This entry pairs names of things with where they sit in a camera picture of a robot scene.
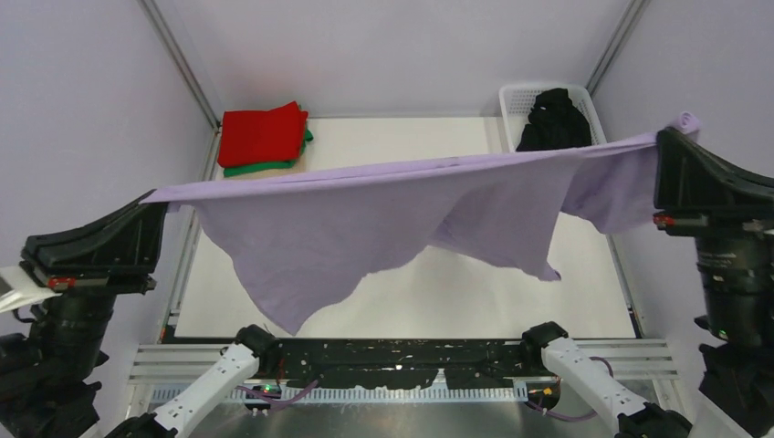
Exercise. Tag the left aluminium corner post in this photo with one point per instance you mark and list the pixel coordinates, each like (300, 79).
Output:
(168, 27)

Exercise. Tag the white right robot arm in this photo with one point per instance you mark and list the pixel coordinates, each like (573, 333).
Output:
(737, 386)

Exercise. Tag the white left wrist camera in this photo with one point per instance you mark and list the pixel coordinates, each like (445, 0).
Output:
(18, 289)

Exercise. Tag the right aluminium corner post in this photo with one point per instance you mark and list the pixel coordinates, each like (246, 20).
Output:
(629, 20)

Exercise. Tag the aluminium front rail frame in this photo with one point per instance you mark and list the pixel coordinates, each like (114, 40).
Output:
(631, 359)

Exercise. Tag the white plastic basket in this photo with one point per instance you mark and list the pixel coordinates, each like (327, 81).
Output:
(517, 99)

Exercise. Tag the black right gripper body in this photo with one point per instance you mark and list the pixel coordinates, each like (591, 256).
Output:
(717, 224)

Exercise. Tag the black t-shirt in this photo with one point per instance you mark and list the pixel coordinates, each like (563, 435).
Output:
(554, 123)

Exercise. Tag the lavender t-shirt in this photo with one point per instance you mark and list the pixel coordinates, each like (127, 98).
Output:
(305, 241)

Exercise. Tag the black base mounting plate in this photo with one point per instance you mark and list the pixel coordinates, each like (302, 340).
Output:
(399, 364)

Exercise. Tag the aluminium corner post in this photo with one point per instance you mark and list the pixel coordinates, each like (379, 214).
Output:
(629, 20)
(168, 27)

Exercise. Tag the beige folded t-shirt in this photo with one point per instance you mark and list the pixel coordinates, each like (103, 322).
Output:
(264, 174)

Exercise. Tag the green folded t-shirt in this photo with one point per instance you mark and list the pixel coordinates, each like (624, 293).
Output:
(271, 166)

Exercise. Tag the white slotted cable duct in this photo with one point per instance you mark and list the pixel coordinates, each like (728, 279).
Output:
(435, 393)

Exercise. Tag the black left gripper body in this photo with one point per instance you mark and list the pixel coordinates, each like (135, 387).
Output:
(78, 283)

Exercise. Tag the red folded t-shirt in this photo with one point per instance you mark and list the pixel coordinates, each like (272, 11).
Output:
(260, 136)

